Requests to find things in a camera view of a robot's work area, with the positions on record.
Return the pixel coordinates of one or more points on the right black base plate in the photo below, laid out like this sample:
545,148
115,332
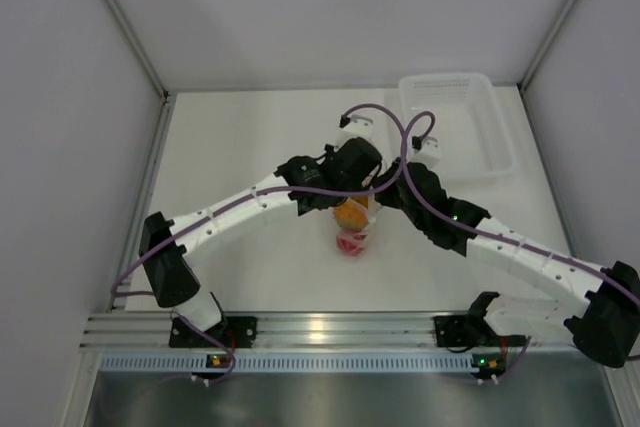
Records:
456,331

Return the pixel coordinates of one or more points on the fake pineapple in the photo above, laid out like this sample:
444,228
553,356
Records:
353,213

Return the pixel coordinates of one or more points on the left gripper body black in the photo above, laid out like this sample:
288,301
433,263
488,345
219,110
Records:
329,149

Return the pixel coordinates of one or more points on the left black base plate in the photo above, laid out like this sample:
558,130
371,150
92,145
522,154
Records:
220,331

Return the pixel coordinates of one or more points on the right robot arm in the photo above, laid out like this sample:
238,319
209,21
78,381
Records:
593,307

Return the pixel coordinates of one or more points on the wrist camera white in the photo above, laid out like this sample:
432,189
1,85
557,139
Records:
353,126
425,150

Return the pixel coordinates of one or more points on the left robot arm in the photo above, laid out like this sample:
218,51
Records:
169,247

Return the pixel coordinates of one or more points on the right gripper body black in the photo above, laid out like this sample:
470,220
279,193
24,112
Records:
391,197

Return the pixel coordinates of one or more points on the aluminium mounting rail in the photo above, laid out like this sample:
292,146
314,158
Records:
128,330

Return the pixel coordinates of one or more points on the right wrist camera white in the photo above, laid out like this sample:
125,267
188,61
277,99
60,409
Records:
425,150

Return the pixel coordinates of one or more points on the white slotted cable duct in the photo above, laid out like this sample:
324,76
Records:
270,362

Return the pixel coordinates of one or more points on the clear zip top bag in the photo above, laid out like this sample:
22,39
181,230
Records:
373,209

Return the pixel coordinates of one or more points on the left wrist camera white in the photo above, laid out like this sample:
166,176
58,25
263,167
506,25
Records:
353,126

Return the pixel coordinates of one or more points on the white plastic basket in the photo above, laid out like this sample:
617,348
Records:
470,124

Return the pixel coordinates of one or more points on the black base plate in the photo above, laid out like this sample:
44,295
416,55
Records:
220,331
456,331

